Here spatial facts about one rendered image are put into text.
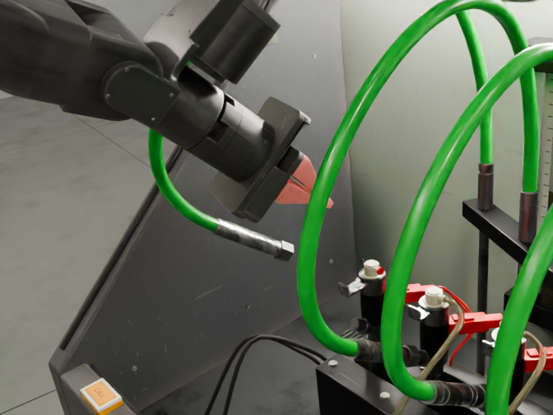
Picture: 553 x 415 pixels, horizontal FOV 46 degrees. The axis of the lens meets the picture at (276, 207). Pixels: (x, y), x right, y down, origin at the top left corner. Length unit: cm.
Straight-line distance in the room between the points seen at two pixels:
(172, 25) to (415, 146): 55
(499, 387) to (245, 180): 26
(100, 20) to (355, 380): 46
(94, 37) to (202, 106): 11
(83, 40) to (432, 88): 59
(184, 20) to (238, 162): 12
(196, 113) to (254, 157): 6
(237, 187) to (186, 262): 38
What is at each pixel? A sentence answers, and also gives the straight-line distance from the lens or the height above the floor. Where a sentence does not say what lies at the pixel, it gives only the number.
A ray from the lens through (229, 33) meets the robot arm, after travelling 50.
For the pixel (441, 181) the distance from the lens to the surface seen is 44.
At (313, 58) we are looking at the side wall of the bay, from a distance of 99.
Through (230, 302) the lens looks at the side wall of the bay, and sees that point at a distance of 100.
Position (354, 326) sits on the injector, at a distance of 70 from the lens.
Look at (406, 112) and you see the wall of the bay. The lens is 97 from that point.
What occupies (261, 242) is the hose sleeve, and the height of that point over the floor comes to 113.
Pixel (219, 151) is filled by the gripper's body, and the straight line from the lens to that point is 52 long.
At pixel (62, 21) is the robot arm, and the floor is 141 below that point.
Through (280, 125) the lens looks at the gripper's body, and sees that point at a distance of 55.
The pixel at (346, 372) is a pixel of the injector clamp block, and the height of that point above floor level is 98.
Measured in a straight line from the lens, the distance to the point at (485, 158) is 80.
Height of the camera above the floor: 146
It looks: 25 degrees down
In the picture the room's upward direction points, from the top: 7 degrees counter-clockwise
